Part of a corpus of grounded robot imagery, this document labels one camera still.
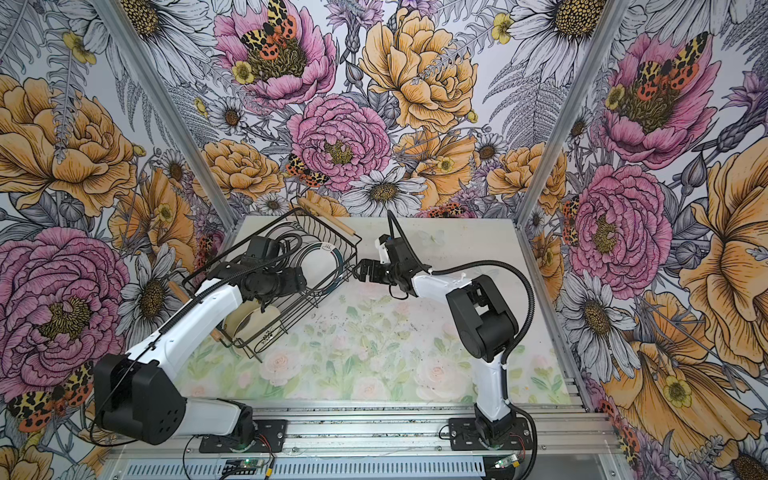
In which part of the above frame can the black wire dish rack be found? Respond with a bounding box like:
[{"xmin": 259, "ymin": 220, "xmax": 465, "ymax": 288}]
[{"xmin": 182, "ymin": 199, "xmax": 362, "ymax": 360}]

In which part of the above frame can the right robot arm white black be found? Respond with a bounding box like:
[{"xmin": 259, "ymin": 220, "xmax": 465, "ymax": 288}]
[{"xmin": 353, "ymin": 234, "xmax": 521, "ymax": 446}]

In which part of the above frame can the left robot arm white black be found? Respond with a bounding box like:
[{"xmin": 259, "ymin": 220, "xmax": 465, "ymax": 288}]
[{"xmin": 91, "ymin": 233, "xmax": 307, "ymax": 446}]

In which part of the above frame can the cream plate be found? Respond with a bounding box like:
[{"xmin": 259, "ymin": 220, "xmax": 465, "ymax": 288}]
[{"xmin": 232, "ymin": 305, "xmax": 281, "ymax": 344}]

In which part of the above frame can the beige plate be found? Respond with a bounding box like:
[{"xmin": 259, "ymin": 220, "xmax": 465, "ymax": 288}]
[{"xmin": 223, "ymin": 300, "xmax": 267, "ymax": 340}]

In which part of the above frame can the green circuit board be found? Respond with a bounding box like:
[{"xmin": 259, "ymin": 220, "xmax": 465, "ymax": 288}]
[{"xmin": 221, "ymin": 458, "xmax": 268, "ymax": 478}]

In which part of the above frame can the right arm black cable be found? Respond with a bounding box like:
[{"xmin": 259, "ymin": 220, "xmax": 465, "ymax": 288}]
[{"xmin": 386, "ymin": 209, "xmax": 539, "ymax": 480}]

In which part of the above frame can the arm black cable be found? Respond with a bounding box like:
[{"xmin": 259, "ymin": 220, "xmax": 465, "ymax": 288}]
[
  {"xmin": 89, "ymin": 232, "xmax": 305, "ymax": 448},
  {"xmin": 386, "ymin": 209, "xmax": 539, "ymax": 480}
]

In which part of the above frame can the near wooden rack handle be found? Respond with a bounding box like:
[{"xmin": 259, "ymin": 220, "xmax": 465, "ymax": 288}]
[{"xmin": 168, "ymin": 280, "xmax": 223, "ymax": 342}]

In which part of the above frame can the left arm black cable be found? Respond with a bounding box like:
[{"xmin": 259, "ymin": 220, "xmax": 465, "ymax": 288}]
[{"xmin": 89, "ymin": 232, "xmax": 305, "ymax": 448}]

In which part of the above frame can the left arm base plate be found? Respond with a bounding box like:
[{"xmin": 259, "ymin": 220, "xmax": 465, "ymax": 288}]
[{"xmin": 198, "ymin": 419, "xmax": 288, "ymax": 454}]

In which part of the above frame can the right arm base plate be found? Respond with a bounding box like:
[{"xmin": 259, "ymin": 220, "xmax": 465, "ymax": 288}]
[{"xmin": 448, "ymin": 417, "xmax": 533, "ymax": 451}]

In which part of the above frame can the white vented cable duct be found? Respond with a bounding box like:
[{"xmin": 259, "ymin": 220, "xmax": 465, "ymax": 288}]
[{"xmin": 113, "ymin": 456, "xmax": 486, "ymax": 479}]

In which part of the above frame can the aluminium rail frame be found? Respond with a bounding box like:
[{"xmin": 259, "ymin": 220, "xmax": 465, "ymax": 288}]
[{"xmin": 100, "ymin": 402, "xmax": 633, "ymax": 479}]

